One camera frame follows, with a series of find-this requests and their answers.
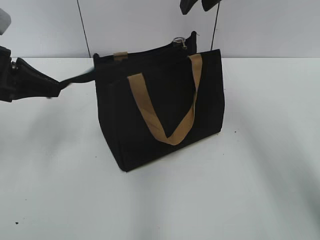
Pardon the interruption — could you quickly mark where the silver zipper pull with ring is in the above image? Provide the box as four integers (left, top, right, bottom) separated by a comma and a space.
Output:
172, 37, 188, 50

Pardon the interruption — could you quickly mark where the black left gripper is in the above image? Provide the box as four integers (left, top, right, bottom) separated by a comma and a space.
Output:
0, 47, 95, 103

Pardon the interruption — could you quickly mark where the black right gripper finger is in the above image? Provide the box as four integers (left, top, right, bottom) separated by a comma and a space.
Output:
180, 0, 198, 15
201, 0, 221, 11

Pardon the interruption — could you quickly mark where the black bag with tan handles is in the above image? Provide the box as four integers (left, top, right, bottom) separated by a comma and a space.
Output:
93, 32, 225, 172

